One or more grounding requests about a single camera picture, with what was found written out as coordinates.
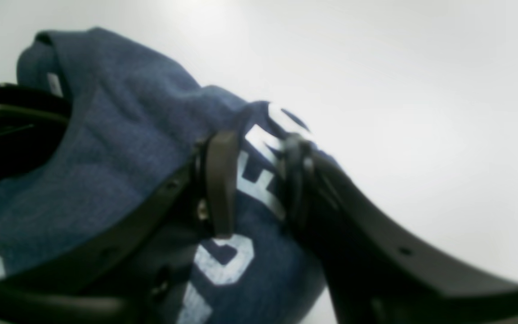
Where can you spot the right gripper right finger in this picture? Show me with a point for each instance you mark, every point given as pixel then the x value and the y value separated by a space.
pixel 376 271

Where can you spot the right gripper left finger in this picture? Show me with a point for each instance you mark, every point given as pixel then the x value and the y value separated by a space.
pixel 137 271

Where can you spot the navy blue T-shirt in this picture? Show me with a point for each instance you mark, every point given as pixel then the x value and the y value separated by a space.
pixel 136 116

